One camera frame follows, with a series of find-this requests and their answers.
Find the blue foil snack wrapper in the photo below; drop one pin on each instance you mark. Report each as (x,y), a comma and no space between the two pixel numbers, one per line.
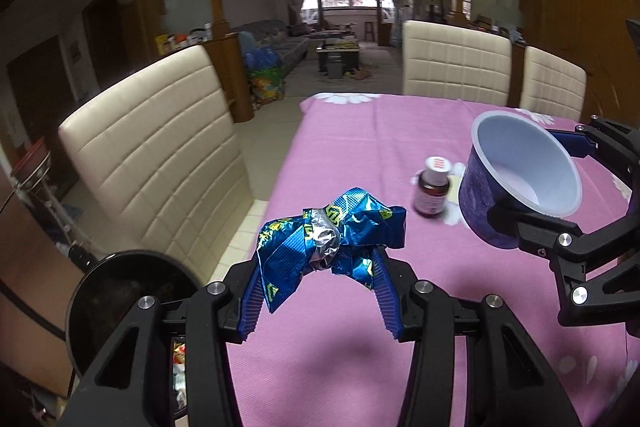
(341,237)

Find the wooden door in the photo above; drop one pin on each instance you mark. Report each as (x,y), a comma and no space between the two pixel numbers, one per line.
(593,35)

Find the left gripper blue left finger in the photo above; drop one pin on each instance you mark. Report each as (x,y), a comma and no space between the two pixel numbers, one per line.
(251,301)

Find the cream chair far middle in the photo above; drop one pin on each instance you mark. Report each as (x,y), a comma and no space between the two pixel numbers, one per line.
(441,61)

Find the red basin on stand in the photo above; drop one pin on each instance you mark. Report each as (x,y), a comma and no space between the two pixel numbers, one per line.
(33,167)

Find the cream chair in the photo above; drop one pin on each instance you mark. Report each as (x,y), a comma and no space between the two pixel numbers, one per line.
(552,87)
(441,61)
(159,153)

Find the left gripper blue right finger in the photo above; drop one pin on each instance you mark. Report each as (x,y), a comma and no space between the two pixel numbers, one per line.
(386,292)

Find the black round trash bin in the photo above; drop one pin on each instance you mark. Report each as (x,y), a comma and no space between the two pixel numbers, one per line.
(110,288)

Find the colourful bag on floor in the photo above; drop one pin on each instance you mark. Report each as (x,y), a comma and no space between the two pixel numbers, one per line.
(263,68)

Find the pink floral tablecloth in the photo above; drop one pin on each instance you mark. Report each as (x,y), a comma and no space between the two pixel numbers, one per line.
(325,358)

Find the brown medicine bottle white cap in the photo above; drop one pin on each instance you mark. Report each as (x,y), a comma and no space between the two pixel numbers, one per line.
(432,187)

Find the purple plastic cup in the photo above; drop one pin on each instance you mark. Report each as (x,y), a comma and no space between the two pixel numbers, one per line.
(517,164)

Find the grey sofa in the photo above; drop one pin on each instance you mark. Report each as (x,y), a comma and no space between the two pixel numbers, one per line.
(273,33)

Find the cream chair far right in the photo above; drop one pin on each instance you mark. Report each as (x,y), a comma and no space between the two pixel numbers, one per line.
(552,87)

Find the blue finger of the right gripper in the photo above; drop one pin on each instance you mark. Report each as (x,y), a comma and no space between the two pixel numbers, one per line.
(575,143)
(527,230)

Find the cream chair at left side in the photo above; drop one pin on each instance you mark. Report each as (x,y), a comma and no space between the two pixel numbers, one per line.
(159,153)

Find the coffee table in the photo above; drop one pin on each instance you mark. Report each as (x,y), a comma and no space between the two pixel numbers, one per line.
(338,56)

